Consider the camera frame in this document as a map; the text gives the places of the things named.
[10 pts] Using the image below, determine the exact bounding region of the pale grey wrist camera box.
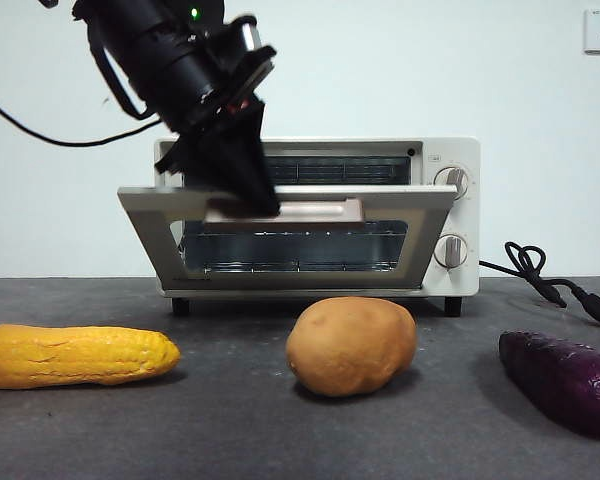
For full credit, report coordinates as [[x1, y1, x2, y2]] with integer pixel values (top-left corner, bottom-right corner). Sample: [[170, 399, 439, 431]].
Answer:
[[225, 14, 262, 54]]

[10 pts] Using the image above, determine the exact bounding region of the yellow corn cob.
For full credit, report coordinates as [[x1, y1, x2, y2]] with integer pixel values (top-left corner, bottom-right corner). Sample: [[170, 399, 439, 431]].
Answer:
[[0, 323, 182, 390]]

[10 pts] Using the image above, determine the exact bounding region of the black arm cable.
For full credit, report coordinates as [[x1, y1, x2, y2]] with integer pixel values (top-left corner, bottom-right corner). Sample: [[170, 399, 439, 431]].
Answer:
[[0, 19, 164, 149]]

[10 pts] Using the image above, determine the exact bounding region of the brown potato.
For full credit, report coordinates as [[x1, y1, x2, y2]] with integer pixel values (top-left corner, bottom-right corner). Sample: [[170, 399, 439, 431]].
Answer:
[[285, 296, 418, 399]]

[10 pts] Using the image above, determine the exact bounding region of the beige oven knob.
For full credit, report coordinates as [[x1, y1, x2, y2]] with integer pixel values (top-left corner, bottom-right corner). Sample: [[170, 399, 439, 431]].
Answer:
[[432, 167, 471, 201], [433, 233, 470, 271]]

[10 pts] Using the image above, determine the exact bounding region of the purple eggplant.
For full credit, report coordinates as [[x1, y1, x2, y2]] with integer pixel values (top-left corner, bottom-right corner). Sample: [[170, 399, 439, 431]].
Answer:
[[498, 329, 600, 441]]

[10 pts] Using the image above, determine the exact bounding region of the black oven power cable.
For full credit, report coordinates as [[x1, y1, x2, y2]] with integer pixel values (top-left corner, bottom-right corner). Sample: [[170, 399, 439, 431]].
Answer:
[[479, 241, 600, 330]]

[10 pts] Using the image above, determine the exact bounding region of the white toaster oven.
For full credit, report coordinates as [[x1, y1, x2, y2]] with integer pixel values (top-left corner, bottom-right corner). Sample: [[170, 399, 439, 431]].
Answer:
[[118, 137, 481, 317]]

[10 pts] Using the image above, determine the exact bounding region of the oven door with beige handle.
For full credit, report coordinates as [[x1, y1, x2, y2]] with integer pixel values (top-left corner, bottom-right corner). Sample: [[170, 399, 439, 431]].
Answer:
[[118, 184, 459, 296]]

